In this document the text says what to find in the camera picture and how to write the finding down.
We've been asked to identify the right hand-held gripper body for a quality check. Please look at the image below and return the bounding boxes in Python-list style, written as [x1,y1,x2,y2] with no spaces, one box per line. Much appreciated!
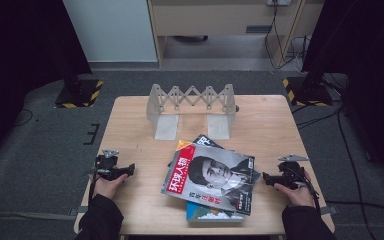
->
[274,154,310,190]

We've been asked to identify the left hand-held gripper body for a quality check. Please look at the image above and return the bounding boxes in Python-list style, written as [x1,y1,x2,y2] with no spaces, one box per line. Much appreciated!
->
[93,149,128,182]

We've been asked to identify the portrait cover magazine red banner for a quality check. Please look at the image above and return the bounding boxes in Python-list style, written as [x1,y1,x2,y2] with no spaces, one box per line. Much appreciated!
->
[160,139,262,216]

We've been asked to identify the thick blue book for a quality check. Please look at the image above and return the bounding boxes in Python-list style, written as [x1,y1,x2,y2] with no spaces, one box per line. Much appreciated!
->
[185,200,246,224]

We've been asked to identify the dark illustrated cover magazine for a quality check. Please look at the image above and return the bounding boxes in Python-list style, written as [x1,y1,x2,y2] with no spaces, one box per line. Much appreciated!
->
[192,134,225,150]

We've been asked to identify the grey metal expandable book rack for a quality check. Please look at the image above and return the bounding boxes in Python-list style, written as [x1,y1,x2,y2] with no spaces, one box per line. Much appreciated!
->
[145,83,238,141]

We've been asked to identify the person's left hand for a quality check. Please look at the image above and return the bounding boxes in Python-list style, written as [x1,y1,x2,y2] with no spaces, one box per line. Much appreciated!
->
[91,173,129,200]

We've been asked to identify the person's right hand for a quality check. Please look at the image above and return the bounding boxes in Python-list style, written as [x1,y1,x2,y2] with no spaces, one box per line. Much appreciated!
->
[273,169,316,208]

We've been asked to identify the grey tape tab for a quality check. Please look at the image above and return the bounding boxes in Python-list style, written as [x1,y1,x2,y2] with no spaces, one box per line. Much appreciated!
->
[319,205,339,216]
[68,205,90,216]

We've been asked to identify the black stand base hazard stripes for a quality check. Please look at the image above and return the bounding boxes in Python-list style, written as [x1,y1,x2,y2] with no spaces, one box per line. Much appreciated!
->
[282,76,334,108]
[54,78,105,109]

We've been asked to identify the white cabinet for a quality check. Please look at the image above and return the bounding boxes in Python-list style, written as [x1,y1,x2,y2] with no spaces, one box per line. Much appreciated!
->
[62,0,159,64]

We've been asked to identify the light wooden cabinet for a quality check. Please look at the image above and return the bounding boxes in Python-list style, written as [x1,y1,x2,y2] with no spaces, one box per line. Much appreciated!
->
[146,0,326,68]

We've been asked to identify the left hand-held gripper black cable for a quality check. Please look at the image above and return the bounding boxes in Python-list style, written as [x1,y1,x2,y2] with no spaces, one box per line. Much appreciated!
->
[87,169,102,202]

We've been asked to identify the hand-held gripper black cable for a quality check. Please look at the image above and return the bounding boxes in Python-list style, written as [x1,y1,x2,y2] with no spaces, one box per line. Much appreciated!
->
[289,164,323,214]
[87,169,102,202]

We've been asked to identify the right hand-held gripper black cable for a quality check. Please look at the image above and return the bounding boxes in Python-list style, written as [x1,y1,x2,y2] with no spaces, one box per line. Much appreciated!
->
[289,164,323,214]

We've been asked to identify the long black floor cable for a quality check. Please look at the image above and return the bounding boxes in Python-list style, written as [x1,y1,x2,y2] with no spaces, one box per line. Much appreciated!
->
[324,108,384,240]

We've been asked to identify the black floor cable near stand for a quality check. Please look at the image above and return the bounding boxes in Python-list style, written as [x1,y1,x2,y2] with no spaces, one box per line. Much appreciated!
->
[293,101,345,130]

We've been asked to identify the thin black floor cable loop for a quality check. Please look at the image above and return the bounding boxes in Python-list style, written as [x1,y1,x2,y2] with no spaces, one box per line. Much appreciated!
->
[12,108,35,128]

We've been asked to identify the white cable on floor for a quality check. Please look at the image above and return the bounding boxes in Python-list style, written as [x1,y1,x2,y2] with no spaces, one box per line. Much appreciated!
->
[290,35,310,74]

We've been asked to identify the black cable from power strip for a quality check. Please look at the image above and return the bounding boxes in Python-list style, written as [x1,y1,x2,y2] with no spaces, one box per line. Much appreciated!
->
[264,3,302,71]

